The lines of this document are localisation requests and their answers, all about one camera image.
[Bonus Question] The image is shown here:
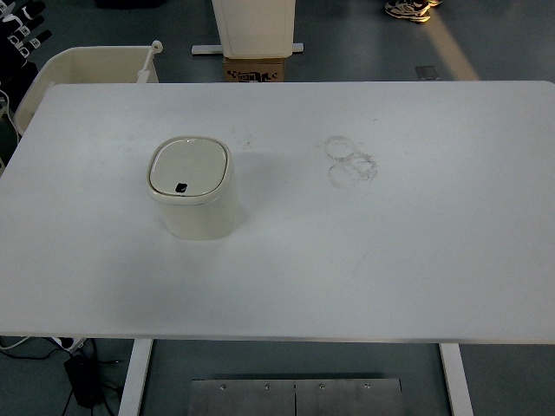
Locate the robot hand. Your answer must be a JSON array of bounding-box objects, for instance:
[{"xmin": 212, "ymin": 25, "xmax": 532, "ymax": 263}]
[{"xmin": 0, "ymin": 0, "xmax": 54, "ymax": 86}]

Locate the small cream lidded trash bin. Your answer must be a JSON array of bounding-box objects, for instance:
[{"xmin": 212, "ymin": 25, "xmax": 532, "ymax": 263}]
[{"xmin": 146, "ymin": 135, "xmax": 243, "ymax": 241}]

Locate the tall white plastic bin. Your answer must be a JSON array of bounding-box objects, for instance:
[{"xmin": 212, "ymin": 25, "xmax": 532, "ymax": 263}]
[{"xmin": 211, "ymin": 0, "xmax": 297, "ymax": 59}]

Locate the cream plastic storage crate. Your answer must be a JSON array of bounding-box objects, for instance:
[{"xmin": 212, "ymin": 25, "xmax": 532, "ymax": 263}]
[{"xmin": 14, "ymin": 45, "xmax": 160, "ymax": 136}]

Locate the white metal floor bar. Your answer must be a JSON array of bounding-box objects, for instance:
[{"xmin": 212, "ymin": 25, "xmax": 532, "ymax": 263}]
[{"xmin": 191, "ymin": 42, "xmax": 305, "ymax": 56}]

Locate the brown cardboard box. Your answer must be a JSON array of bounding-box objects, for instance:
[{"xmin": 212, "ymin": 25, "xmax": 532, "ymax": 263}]
[{"xmin": 222, "ymin": 55, "xmax": 287, "ymax": 83}]

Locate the white power strip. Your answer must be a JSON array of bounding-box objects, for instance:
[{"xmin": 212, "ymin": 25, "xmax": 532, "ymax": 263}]
[{"xmin": 50, "ymin": 335, "xmax": 88, "ymax": 350}]

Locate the black power adapter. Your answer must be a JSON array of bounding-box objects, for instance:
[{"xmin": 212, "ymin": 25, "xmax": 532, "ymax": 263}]
[{"xmin": 64, "ymin": 352, "xmax": 106, "ymax": 408}]

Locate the white table leg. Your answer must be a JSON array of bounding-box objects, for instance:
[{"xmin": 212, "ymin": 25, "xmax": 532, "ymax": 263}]
[
  {"xmin": 118, "ymin": 338, "xmax": 155, "ymax": 416},
  {"xmin": 439, "ymin": 343, "xmax": 476, "ymax": 416}
]

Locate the person's white sneaker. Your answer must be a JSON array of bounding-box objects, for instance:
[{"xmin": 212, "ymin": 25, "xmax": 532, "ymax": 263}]
[{"xmin": 384, "ymin": 0, "xmax": 432, "ymax": 24}]

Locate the grey metal screw plate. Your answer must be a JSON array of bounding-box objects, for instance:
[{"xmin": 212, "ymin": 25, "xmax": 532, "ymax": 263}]
[{"xmin": 191, "ymin": 378, "xmax": 405, "ymax": 416}]

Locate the white plastic rod handle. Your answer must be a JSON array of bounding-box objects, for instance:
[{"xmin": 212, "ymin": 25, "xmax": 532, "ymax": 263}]
[{"xmin": 137, "ymin": 40, "xmax": 166, "ymax": 84}]

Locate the black floor cable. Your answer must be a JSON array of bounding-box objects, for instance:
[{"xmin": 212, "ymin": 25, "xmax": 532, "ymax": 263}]
[{"xmin": 0, "ymin": 340, "xmax": 125, "ymax": 416}]

